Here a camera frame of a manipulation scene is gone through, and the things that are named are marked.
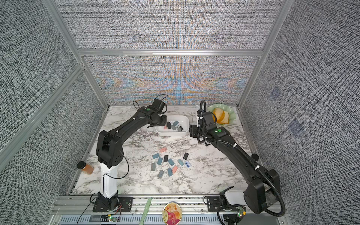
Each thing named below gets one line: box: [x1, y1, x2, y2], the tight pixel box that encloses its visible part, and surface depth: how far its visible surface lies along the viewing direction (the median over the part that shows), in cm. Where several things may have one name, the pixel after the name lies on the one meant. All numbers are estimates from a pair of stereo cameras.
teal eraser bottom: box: [167, 167, 173, 177], surface depth 86 cm
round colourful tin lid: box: [162, 202, 183, 225], surface depth 69 cm
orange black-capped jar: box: [76, 161, 95, 175], surface depth 80 cm
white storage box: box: [155, 128, 190, 137], surface depth 103 cm
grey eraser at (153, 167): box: [150, 163, 156, 172], surface depth 88 cm
